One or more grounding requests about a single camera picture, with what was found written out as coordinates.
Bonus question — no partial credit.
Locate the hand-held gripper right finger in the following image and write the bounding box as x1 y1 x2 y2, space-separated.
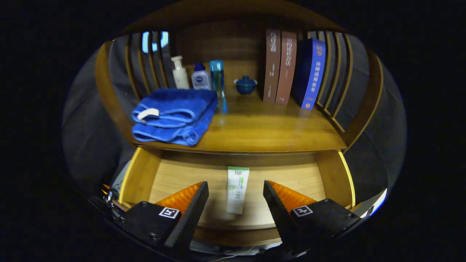
263 180 364 251

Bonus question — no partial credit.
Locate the brown book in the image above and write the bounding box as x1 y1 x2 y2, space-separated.
276 31 297 106
262 29 281 103

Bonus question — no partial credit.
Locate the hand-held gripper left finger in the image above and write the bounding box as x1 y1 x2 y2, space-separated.
109 181 210 251

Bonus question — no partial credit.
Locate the clear teal bottle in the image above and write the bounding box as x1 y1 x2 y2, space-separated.
209 60 225 99

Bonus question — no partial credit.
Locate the wooden cabinet with slatted sides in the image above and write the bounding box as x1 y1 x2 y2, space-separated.
95 2 384 155

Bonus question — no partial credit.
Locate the white and green tube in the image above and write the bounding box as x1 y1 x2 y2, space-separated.
226 166 250 215

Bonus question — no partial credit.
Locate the wooden countertop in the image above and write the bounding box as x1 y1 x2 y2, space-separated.
133 86 347 154

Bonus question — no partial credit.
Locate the wooden drawer with dark knob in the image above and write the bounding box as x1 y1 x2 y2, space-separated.
118 146 356 247

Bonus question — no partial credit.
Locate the blue lidded teacup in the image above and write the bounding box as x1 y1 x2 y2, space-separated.
234 75 257 95

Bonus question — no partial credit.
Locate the white pump bottle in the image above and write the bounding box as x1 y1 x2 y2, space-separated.
171 55 190 90

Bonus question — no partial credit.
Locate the blue book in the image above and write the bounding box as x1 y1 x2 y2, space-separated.
294 38 326 110

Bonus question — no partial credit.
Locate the folded blue towel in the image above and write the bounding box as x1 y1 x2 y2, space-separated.
131 88 218 147

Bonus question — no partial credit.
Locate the white lotion bottle blue cap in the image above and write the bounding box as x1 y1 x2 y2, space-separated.
191 62 212 90

